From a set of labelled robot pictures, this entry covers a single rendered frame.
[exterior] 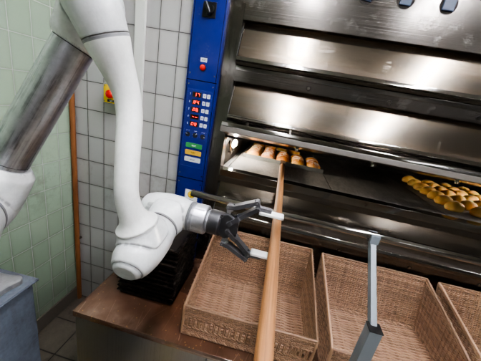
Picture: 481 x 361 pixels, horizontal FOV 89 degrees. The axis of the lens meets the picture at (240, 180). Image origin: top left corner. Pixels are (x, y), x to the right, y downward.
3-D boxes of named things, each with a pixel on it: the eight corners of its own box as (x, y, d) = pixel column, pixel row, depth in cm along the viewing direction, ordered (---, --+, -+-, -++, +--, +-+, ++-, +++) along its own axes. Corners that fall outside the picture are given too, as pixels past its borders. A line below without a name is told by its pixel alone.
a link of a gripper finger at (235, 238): (227, 229, 72) (223, 231, 72) (250, 258, 73) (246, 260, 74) (230, 223, 76) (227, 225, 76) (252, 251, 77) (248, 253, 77)
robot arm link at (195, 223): (194, 222, 81) (211, 226, 80) (183, 236, 72) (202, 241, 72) (197, 197, 78) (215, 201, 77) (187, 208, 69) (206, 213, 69)
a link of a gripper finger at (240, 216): (230, 222, 75) (228, 218, 75) (262, 206, 72) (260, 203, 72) (227, 228, 72) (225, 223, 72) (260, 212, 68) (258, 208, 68)
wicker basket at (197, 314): (209, 263, 149) (215, 223, 140) (301, 287, 144) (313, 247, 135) (177, 334, 103) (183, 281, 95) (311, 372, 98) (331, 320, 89)
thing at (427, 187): (399, 180, 189) (401, 172, 187) (465, 193, 183) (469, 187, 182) (447, 211, 132) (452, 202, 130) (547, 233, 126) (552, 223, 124)
